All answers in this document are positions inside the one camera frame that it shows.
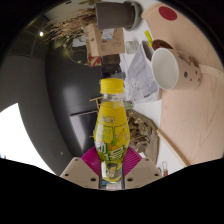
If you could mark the light wooden drawing board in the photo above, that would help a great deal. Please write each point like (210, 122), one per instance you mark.
(196, 116)

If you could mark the flat round red coaster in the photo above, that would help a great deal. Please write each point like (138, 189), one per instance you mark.
(167, 13)

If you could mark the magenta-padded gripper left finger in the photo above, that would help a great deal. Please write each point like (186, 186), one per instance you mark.
(81, 173)

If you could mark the yellow drink bottle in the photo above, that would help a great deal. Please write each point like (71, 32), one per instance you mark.
(111, 133)

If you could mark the grey plant saucer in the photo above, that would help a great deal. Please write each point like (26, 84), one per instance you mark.
(136, 15)

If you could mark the cardboard box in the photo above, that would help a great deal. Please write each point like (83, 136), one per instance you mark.
(106, 41)

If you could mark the wooden easel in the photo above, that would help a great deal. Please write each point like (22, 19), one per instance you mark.
(96, 101)

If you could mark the beige spotted mug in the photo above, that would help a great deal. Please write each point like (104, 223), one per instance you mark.
(180, 71)

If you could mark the grey pot with dried plant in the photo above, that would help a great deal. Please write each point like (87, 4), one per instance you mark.
(113, 15)

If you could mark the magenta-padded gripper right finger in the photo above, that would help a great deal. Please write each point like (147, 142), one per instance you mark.
(141, 173)

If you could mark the small yellow tool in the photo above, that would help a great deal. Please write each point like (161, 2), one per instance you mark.
(148, 37)

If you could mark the grey printed paper sheet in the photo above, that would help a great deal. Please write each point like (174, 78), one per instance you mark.
(140, 76)

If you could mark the clear spray bottle green label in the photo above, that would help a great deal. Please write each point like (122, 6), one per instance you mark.
(128, 104)

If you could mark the black wall screen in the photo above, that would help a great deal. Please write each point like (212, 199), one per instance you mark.
(81, 133)

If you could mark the red box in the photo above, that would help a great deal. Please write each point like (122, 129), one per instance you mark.
(94, 61)

